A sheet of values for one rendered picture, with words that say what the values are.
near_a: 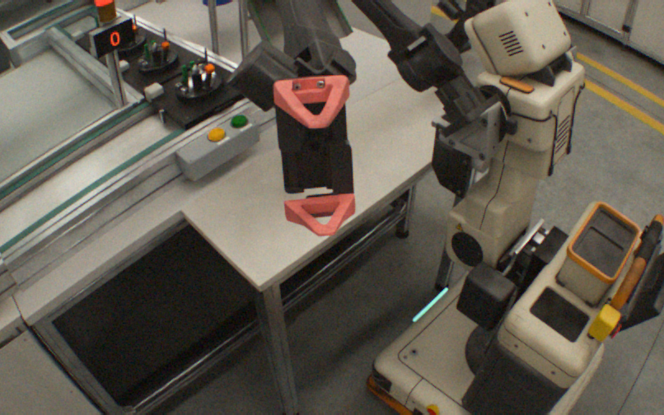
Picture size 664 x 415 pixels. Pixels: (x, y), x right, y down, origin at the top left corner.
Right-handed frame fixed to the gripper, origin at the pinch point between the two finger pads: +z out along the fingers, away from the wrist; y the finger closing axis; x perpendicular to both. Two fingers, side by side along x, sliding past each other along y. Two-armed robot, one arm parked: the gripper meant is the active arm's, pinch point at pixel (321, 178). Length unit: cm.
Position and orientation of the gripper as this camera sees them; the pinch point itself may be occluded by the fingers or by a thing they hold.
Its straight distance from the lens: 45.0
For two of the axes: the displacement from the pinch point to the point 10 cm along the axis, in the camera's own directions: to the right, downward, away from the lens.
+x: 9.9, -1.0, 0.7
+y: -0.6, -8.8, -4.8
